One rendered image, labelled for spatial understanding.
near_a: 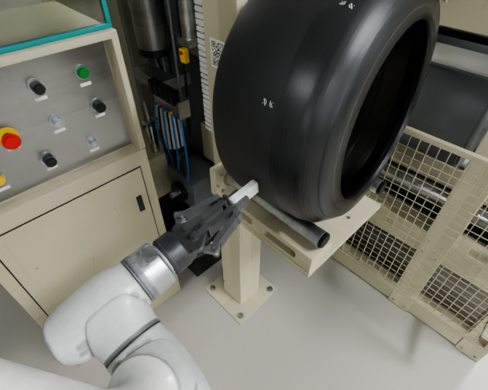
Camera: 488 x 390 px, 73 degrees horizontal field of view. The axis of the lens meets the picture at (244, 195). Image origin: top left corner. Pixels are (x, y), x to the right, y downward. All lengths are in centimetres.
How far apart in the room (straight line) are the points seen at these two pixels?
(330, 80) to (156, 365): 48
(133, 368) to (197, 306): 126
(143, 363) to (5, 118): 72
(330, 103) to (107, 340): 49
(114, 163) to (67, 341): 67
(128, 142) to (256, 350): 106
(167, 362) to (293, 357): 118
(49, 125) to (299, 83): 72
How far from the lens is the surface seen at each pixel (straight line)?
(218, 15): 89
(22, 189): 112
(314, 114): 55
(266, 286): 179
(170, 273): 59
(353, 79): 57
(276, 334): 169
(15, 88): 101
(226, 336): 169
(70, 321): 58
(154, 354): 53
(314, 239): 84
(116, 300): 57
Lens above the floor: 155
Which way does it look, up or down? 44 degrees down
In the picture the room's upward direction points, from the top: straight up
